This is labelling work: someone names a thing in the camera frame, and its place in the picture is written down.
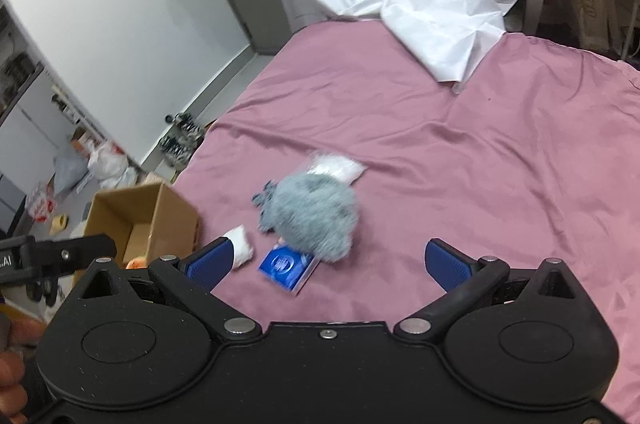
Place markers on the brown cardboard box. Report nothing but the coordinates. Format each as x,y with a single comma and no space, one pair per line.
170,209

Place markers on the yellow slipper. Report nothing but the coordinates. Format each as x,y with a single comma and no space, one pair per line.
60,224

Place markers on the white plastic packet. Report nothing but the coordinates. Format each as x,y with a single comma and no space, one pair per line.
345,168

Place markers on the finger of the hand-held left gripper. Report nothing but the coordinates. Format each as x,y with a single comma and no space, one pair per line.
80,251

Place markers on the white kitchen cabinet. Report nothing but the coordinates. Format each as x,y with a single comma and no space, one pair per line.
30,119

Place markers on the person's left hand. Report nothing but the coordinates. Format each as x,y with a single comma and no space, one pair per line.
15,369

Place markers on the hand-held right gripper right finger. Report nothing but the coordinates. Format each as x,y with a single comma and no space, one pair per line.
447,269

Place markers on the black white patterned shoe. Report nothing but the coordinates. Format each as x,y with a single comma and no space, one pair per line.
177,150
189,125

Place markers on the pack of bottles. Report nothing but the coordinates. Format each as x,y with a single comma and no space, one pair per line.
41,203

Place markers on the grey-blue fluffy plush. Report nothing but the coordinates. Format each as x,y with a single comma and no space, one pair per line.
317,214

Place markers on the blue packet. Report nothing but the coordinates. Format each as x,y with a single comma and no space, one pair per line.
282,265

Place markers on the small white pouch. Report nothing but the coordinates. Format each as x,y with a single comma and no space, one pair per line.
242,246

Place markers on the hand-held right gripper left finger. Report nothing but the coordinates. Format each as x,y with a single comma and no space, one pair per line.
210,261

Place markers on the white red plastic bag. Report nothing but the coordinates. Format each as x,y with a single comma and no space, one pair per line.
107,159

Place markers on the blue-grey knitted item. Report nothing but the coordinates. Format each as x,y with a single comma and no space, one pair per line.
262,204

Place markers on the pink bed sheet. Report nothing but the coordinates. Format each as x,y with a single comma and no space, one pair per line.
500,164

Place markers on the grey plastic bag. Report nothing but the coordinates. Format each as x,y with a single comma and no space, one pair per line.
70,171

